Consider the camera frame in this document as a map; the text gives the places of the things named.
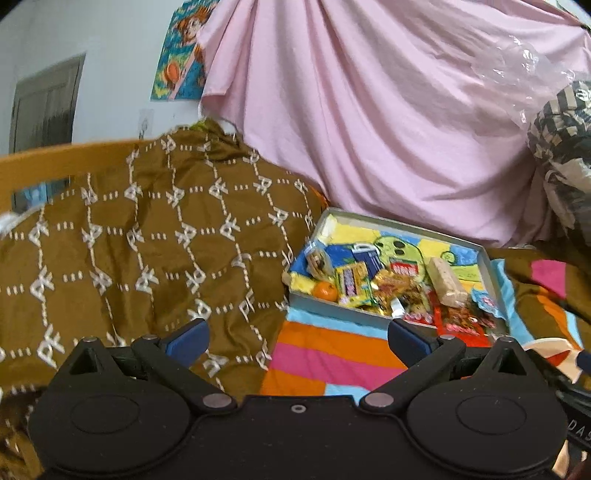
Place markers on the pink hanging cloth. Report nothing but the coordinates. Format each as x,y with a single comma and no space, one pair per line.
369,115

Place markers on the clear pastry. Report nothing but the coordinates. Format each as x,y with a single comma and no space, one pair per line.
317,262

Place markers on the yellow green snack packet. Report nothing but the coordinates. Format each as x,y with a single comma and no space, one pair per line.
351,284

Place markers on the quail egg packet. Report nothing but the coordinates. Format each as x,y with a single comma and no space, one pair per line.
406,267

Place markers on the crayon drawing paper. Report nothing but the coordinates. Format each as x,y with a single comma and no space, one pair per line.
397,247

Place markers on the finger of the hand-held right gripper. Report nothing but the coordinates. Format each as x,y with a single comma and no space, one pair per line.
585,364

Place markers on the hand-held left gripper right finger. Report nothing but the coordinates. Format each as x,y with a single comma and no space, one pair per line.
406,339

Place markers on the wall poster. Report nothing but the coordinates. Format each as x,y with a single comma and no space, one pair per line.
180,60

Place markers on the wooden bed frame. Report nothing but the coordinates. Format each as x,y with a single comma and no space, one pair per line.
46,166

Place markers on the orange mandarin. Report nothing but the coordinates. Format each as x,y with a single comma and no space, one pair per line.
324,291

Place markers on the grey cabinet door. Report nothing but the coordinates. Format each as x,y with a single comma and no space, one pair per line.
46,106

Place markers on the gold snack packet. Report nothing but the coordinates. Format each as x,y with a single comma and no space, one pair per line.
390,286

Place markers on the light blue snack packet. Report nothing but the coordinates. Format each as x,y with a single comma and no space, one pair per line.
485,302

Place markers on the red snack packet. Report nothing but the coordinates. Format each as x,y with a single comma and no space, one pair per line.
461,330

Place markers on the clear plastic bag of clothes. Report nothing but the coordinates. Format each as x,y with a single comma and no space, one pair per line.
563,152

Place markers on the white wall socket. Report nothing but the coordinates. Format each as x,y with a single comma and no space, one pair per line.
146,122

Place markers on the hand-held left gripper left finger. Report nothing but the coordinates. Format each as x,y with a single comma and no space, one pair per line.
189,341

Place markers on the colourful printed blanket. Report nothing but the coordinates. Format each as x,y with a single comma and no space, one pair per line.
332,355

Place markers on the beige cereal bar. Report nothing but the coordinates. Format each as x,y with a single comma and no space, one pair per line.
445,281

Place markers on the brown patterned quilt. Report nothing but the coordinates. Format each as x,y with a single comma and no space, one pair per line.
138,230

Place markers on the blue and white stick packet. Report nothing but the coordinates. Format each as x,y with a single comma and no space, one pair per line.
368,256

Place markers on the shallow grey box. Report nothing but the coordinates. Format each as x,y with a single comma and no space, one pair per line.
351,314

